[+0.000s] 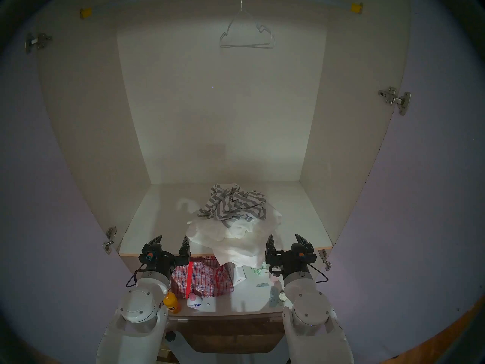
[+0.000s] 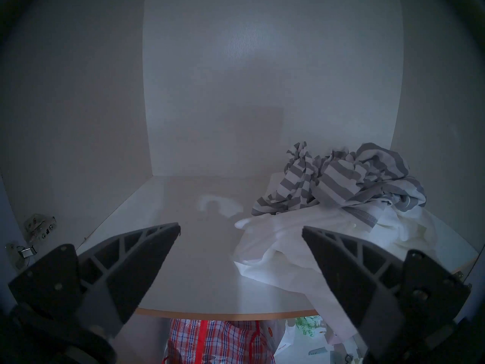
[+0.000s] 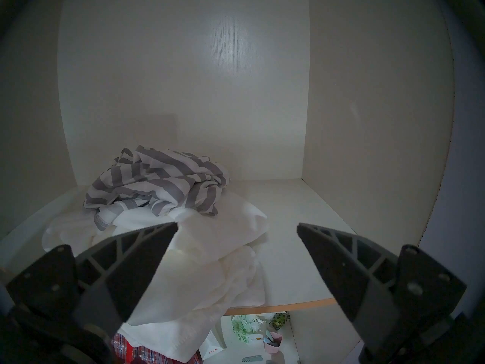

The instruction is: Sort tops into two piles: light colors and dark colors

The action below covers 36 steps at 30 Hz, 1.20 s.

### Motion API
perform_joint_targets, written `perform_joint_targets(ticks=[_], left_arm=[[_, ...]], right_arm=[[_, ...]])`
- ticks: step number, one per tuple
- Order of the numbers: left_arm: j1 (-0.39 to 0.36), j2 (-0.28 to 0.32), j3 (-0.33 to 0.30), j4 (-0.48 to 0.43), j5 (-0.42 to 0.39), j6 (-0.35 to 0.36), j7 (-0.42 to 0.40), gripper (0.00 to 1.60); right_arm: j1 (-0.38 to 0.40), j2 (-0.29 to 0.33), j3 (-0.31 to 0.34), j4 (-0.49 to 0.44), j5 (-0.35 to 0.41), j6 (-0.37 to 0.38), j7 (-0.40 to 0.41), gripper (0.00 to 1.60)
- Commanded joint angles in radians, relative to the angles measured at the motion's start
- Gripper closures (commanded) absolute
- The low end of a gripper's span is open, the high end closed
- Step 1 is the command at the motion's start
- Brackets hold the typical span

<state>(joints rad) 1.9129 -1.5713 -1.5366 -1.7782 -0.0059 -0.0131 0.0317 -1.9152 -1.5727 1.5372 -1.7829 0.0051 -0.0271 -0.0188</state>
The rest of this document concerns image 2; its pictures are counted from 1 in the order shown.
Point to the silver cabinet door hinge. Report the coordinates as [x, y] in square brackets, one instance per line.
[38, 225]
[460, 276]

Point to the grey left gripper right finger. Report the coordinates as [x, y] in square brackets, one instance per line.
[352, 276]

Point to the red plaid woven bag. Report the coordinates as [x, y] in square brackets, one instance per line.
[219, 340]

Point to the grey comb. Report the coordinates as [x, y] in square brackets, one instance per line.
[317, 350]

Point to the green patterned pack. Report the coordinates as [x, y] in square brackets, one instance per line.
[308, 325]

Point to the white wardrobe cabinet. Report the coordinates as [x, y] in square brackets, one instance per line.
[242, 101]

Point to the grey white striped top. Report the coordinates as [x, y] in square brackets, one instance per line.
[341, 181]

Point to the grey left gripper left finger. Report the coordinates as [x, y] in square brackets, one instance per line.
[125, 272]

